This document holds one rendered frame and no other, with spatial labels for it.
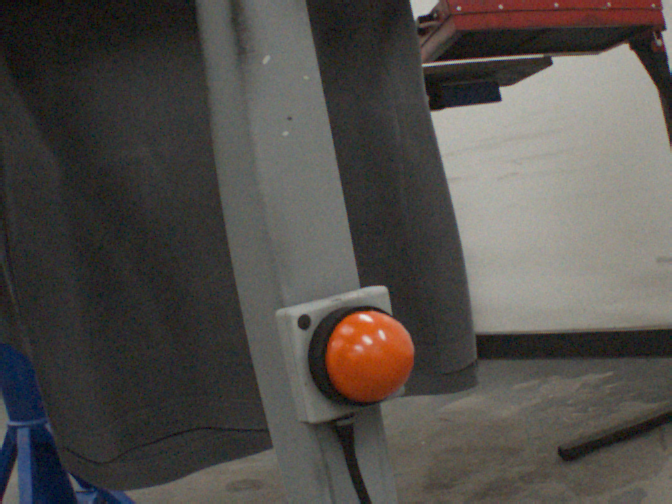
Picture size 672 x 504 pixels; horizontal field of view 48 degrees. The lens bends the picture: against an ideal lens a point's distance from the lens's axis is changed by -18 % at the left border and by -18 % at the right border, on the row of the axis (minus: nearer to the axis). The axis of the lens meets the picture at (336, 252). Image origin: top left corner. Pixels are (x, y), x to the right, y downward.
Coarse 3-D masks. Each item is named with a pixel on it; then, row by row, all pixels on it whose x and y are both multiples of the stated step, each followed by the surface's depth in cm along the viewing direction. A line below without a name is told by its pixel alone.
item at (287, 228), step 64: (256, 0) 36; (256, 64) 36; (256, 128) 36; (320, 128) 38; (256, 192) 37; (320, 192) 38; (256, 256) 38; (320, 256) 38; (256, 320) 39; (320, 320) 36; (320, 448) 37; (384, 448) 39
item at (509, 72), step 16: (448, 64) 166; (464, 64) 166; (480, 64) 166; (496, 64) 167; (512, 64) 167; (528, 64) 167; (544, 64) 168; (432, 80) 177; (448, 80) 181; (464, 80) 184; (480, 80) 187; (496, 80) 191; (512, 80) 194; (432, 96) 184; (448, 96) 184; (464, 96) 184; (480, 96) 185; (496, 96) 185
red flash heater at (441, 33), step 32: (448, 0) 163; (480, 0) 163; (512, 0) 164; (544, 0) 164; (576, 0) 165; (608, 0) 165; (640, 0) 166; (448, 32) 171; (480, 32) 175; (512, 32) 178; (544, 32) 176; (576, 32) 183; (608, 32) 185; (640, 32) 179
